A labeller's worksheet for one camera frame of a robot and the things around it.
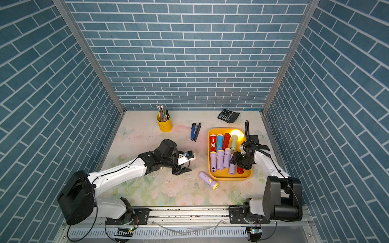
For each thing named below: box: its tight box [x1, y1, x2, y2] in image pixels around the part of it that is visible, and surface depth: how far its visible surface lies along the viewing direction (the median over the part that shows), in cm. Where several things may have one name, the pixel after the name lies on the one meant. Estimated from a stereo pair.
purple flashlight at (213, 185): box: [198, 171, 220, 191], surface depth 84 cm
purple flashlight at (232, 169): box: [228, 163, 237, 176], surface depth 88 cm
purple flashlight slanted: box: [216, 149, 225, 171], surface depth 93 cm
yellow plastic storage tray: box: [207, 128, 253, 181], surface depth 90 cm
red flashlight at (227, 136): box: [221, 132, 231, 151], surface depth 104 cm
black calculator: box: [217, 108, 241, 124], surface depth 118 cm
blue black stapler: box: [190, 122, 202, 143], surface depth 107 cm
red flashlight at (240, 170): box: [237, 167, 245, 175], surface depth 88 cm
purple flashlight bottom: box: [209, 150, 218, 173], surface depth 92 cm
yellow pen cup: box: [157, 114, 173, 133], surface depth 104 cm
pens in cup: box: [156, 104, 170, 122], surface depth 104 cm
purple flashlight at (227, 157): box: [223, 147, 232, 169], surface depth 93 cm
